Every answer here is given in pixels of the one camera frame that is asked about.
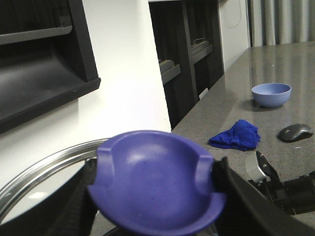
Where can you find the black dish rack shelf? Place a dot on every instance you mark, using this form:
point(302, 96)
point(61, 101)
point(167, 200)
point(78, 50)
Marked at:
point(188, 44)

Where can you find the black range hood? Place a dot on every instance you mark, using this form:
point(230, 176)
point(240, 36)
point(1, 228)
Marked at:
point(46, 58)

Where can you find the glass lid with blue knob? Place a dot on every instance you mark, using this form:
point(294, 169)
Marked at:
point(148, 183)

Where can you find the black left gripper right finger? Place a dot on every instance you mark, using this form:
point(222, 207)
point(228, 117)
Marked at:
point(247, 212)

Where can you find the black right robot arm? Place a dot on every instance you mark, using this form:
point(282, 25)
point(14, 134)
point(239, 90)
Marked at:
point(295, 196)

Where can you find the light blue bowl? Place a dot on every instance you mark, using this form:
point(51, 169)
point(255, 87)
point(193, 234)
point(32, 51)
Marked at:
point(271, 95)

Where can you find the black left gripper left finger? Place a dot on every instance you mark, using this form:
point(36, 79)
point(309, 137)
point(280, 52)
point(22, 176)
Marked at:
point(67, 212)

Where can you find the blue cloth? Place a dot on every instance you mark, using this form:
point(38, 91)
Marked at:
point(241, 136)

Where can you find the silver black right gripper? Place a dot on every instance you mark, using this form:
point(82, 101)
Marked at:
point(258, 168)

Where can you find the grey computer mouse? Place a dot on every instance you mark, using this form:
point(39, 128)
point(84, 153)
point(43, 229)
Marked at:
point(295, 132)

